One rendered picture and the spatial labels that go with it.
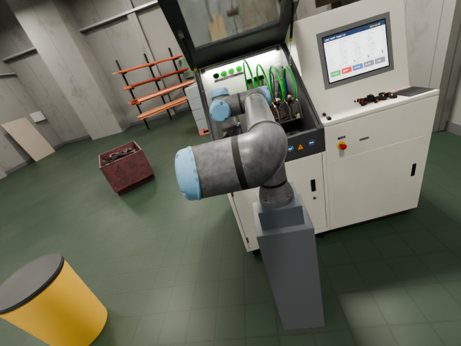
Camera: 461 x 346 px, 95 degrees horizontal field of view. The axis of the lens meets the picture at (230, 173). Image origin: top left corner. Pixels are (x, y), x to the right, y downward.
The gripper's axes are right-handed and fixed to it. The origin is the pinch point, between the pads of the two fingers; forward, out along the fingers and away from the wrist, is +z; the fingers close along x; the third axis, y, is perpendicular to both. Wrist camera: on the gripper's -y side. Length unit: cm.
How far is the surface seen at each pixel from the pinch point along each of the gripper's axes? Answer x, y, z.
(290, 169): 36, 29, 30
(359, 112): 43, 75, 5
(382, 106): 45, 89, 5
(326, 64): 70, 67, -23
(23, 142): 633, -847, 26
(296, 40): 73, 50, -42
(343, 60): 71, 78, -23
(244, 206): 32, -7, 50
